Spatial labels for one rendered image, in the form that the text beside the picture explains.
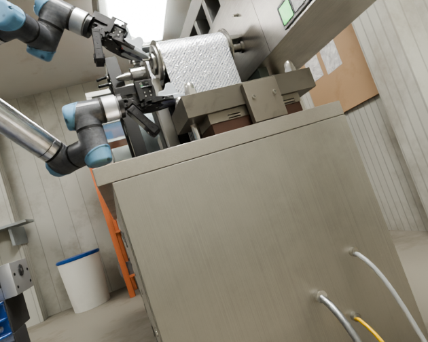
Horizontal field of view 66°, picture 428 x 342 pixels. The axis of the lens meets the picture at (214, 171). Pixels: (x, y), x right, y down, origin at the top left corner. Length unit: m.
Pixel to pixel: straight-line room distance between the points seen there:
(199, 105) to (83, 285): 3.60
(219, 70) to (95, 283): 3.50
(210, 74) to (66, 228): 4.01
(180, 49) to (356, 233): 0.76
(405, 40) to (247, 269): 1.91
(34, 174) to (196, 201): 4.38
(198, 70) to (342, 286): 0.76
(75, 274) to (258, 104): 3.63
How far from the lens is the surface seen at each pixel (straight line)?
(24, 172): 5.07
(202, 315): 0.76
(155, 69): 1.14
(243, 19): 1.26
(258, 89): 0.91
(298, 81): 1.00
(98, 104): 1.01
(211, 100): 0.87
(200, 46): 1.17
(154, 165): 0.73
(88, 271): 4.25
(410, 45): 2.41
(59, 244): 4.91
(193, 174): 0.74
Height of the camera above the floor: 0.76
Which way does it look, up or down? 4 degrees up
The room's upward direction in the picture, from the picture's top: 19 degrees counter-clockwise
